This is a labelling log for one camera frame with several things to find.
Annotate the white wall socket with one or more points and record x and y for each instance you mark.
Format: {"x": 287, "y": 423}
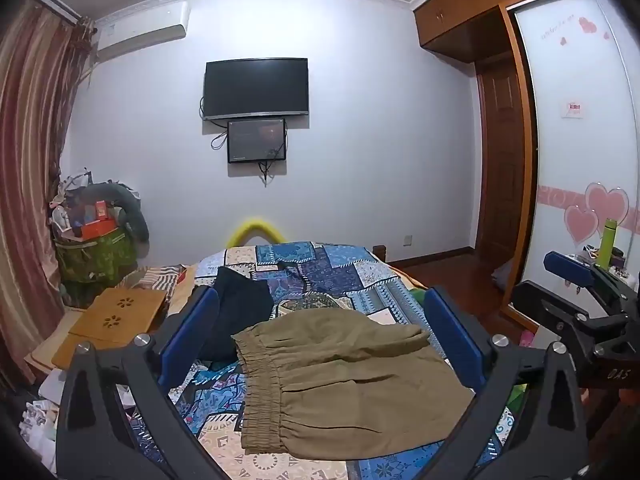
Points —
{"x": 408, "y": 240}

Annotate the small red box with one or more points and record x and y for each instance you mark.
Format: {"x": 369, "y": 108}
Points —
{"x": 102, "y": 210}

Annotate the pile of white papers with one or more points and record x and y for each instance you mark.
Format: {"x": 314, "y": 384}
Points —
{"x": 42, "y": 415}

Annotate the black wall television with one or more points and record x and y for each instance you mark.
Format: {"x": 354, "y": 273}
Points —
{"x": 255, "y": 87}

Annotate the pink plush toy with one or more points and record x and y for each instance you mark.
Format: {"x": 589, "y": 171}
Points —
{"x": 526, "y": 340}

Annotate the white air conditioner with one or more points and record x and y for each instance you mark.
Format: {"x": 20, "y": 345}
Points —
{"x": 140, "y": 35}

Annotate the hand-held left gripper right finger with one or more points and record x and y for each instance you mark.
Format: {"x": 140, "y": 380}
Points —
{"x": 452, "y": 332}

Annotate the dark jar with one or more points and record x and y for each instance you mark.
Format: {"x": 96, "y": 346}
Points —
{"x": 618, "y": 256}

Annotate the green bottle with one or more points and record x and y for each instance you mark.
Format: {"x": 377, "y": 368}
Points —
{"x": 608, "y": 242}

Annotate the blue patchwork bedsheet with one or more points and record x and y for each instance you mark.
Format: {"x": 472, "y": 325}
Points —
{"x": 340, "y": 275}

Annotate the small black wall monitor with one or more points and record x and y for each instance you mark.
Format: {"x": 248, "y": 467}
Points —
{"x": 256, "y": 140}

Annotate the wooden overhead cabinet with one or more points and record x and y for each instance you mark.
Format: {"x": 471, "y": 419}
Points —
{"x": 450, "y": 25}

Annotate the yellow foam arch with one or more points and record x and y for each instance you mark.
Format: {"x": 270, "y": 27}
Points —
{"x": 255, "y": 224}

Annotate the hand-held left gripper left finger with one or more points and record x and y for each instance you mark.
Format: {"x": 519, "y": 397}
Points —
{"x": 192, "y": 332}

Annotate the white heart-print wardrobe door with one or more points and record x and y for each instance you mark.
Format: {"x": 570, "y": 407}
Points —
{"x": 575, "y": 170}

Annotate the wooden folding lap desk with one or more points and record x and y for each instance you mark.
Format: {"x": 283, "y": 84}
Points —
{"x": 115, "y": 320}

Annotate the olive green pants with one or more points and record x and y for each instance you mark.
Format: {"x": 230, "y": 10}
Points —
{"x": 350, "y": 385}

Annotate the striped pink curtain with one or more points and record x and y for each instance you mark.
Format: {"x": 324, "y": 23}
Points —
{"x": 30, "y": 160}

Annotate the dark navy pants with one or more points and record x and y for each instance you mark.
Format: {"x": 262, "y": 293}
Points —
{"x": 240, "y": 310}

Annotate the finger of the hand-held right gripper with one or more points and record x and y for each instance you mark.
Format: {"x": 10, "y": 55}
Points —
{"x": 545, "y": 305}
{"x": 570, "y": 269}

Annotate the green fabric storage box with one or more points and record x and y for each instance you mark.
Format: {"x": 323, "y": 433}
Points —
{"x": 95, "y": 265}

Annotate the wooden bed post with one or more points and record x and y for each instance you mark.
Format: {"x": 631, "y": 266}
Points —
{"x": 380, "y": 251}

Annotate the orange box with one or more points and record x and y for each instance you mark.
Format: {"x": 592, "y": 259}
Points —
{"x": 97, "y": 230}

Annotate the beige striped cloth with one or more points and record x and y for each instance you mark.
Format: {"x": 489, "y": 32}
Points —
{"x": 160, "y": 277}

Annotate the brown wooden door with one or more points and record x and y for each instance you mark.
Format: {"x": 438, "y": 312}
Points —
{"x": 500, "y": 160}

